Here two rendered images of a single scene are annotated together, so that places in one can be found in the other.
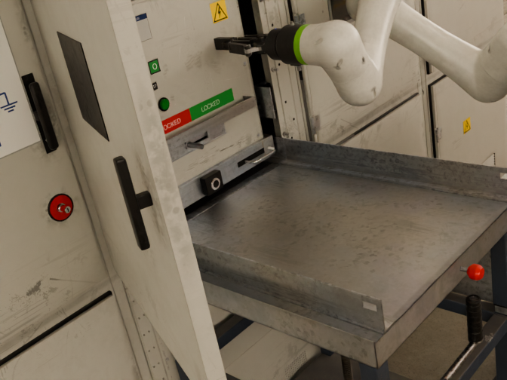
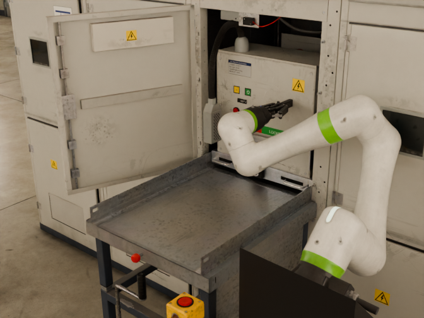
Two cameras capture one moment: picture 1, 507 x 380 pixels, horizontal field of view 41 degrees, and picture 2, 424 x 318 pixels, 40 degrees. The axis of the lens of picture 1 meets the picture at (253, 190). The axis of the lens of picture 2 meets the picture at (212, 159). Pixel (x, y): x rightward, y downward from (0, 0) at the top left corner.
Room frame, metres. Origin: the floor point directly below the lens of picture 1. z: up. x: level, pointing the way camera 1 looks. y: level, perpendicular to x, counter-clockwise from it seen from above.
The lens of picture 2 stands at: (1.19, -2.16, 1.92)
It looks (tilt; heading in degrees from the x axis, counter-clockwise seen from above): 23 degrees down; 83
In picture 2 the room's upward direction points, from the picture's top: 1 degrees counter-clockwise
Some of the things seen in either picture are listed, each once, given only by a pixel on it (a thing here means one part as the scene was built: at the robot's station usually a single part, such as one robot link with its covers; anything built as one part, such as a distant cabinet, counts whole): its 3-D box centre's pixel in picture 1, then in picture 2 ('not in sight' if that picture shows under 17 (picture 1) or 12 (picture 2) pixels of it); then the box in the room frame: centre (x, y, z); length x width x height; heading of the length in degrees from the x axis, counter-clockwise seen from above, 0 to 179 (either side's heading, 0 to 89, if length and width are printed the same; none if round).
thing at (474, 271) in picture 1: (471, 271); (137, 257); (1.13, -0.39, 0.82); 0.04 x 0.03 x 0.03; 43
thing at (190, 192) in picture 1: (202, 181); (262, 169); (1.69, 0.13, 0.89); 0.54 x 0.05 x 0.06; 133
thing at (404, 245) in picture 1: (325, 234); (204, 217); (1.40, -0.14, 0.82); 0.68 x 0.62 x 0.06; 43
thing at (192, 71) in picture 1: (185, 90); (261, 115); (1.67, 0.12, 1.15); 0.48 x 0.01 x 0.48; 133
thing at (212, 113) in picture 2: not in sight; (212, 122); (1.48, 0.22, 1.09); 0.08 x 0.05 x 0.17; 43
